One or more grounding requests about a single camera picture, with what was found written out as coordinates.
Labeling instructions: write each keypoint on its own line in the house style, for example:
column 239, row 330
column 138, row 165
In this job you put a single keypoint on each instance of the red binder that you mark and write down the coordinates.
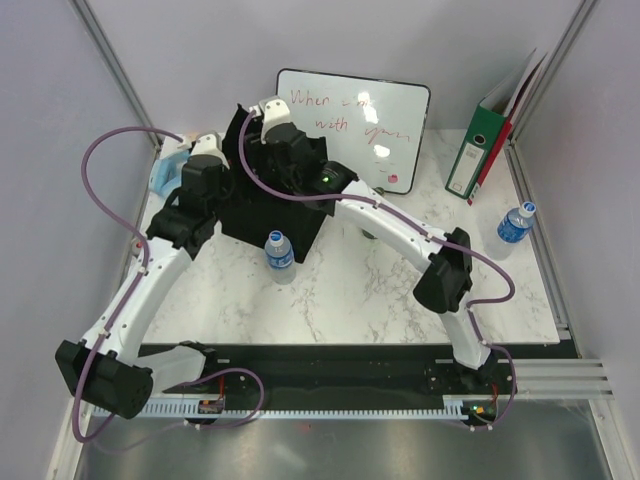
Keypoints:
column 505, row 131

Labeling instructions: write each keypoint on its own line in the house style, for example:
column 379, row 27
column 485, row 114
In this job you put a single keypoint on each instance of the green lever arch binder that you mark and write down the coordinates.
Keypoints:
column 483, row 130

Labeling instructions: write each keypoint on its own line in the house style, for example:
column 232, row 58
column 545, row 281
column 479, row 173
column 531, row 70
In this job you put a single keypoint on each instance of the black canvas bag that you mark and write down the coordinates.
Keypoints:
column 249, row 214

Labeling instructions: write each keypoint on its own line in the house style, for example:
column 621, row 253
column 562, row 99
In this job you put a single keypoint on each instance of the blue label bottle right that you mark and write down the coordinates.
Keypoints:
column 517, row 223

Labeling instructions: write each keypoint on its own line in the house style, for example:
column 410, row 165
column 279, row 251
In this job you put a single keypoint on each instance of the right aluminium frame post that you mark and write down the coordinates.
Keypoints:
column 570, row 35

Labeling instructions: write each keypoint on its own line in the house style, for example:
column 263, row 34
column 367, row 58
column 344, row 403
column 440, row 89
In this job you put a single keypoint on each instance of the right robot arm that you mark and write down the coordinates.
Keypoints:
column 293, row 170

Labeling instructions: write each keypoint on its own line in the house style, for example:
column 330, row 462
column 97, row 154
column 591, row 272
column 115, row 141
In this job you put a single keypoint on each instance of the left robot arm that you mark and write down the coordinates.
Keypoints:
column 105, row 368

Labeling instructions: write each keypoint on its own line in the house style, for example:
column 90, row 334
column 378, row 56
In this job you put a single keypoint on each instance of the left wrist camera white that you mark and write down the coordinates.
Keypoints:
column 209, row 143

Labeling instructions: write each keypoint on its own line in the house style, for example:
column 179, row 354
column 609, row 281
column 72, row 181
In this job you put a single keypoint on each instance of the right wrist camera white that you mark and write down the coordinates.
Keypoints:
column 273, row 111

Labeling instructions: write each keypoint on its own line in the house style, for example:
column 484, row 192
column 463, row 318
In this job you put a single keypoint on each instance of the left aluminium frame post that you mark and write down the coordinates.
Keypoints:
column 108, row 54

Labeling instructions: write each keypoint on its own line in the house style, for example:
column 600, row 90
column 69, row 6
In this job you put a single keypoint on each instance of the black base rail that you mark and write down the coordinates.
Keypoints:
column 345, row 377

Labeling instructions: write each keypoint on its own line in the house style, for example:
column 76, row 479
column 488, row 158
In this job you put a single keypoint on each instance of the blue label water bottle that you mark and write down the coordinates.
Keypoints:
column 280, row 257

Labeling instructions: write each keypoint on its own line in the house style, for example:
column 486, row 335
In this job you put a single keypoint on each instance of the green glass Perrier bottle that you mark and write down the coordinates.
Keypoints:
column 369, row 235

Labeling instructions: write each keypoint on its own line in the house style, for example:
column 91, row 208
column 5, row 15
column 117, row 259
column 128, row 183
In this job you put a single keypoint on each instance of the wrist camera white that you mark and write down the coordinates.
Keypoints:
column 273, row 111
column 209, row 143

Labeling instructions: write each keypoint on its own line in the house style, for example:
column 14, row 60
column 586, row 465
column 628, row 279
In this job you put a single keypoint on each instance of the whiteboard with red writing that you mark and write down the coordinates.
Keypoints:
column 374, row 127

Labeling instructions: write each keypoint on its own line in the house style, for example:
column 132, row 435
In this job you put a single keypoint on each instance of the light blue headphones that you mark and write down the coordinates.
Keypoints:
column 165, row 175

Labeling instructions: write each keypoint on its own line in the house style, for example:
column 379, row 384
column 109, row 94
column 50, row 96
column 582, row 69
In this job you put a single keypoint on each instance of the aluminium frame post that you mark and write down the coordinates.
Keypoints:
column 570, row 35
column 108, row 54

